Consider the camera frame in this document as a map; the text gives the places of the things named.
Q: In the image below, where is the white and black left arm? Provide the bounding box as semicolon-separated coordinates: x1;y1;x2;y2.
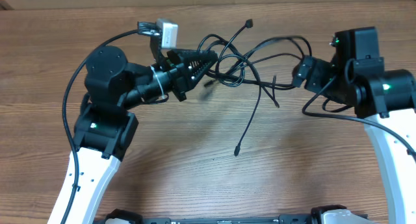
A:
48;45;218;223

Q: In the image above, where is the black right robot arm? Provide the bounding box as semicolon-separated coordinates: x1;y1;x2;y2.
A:
292;27;415;223

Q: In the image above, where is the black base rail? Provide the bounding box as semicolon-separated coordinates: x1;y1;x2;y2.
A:
92;204;370;224

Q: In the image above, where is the black usb cable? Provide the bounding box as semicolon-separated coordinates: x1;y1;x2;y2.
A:
196;18;313;157

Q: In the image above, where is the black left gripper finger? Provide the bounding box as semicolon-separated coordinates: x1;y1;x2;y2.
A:
185;53;218;88
166;49;208;64

